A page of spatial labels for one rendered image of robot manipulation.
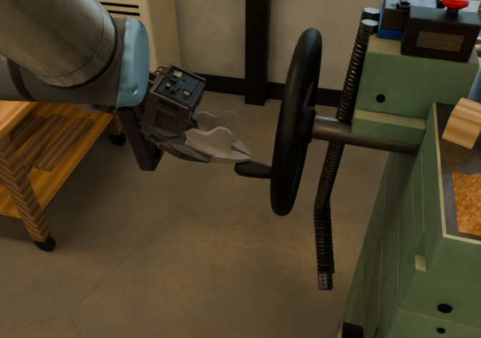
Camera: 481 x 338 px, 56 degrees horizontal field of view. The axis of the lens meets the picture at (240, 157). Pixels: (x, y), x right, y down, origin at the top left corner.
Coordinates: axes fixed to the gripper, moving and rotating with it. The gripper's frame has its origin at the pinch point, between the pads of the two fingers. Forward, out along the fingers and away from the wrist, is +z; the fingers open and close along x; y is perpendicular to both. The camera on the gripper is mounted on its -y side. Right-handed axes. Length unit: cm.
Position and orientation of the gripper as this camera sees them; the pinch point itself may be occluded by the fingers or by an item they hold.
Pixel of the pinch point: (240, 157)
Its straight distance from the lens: 62.7
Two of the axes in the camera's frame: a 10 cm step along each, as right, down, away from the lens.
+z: 9.1, 4.2, 0.4
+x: 2.6, -6.5, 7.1
